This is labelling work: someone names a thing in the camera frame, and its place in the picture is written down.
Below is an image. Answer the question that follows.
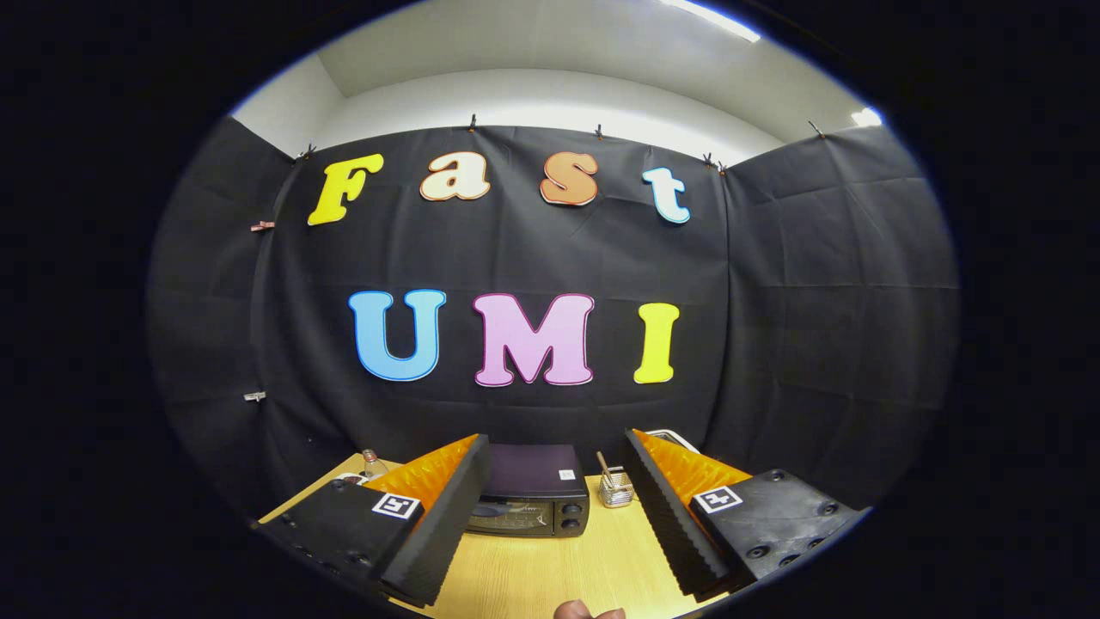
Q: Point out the small glass jar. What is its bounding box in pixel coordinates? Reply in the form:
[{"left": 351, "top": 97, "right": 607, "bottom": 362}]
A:
[{"left": 597, "top": 450, "right": 637, "bottom": 509}]

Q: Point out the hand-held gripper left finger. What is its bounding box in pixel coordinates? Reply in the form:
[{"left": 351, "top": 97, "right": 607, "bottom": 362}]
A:
[{"left": 254, "top": 433, "right": 492, "bottom": 608}]

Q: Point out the row of black cloth clips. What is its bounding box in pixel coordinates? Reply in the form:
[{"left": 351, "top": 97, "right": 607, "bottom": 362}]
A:
[{"left": 292, "top": 112, "right": 828, "bottom": 175}]

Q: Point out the white bread toaster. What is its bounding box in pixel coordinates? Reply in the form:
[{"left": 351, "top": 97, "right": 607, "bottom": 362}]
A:
[{"left": 645, "top": 428, "right": 701, "bottom": 455}]

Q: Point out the black toaster oven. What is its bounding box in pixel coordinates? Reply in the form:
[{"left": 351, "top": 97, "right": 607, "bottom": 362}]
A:
[{"left": 468, "top": 444, "right": 591, "bottom": 539}]

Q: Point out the long ceiling light strip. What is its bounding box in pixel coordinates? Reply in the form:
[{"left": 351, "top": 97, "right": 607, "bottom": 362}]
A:
[{"left": 662, "top": 0, "right": 763, "bottom": 44}]

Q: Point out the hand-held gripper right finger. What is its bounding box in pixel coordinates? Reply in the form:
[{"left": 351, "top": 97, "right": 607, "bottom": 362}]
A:
[{"left": 622, "top": 428, "right": 871, "bottom": 602}]

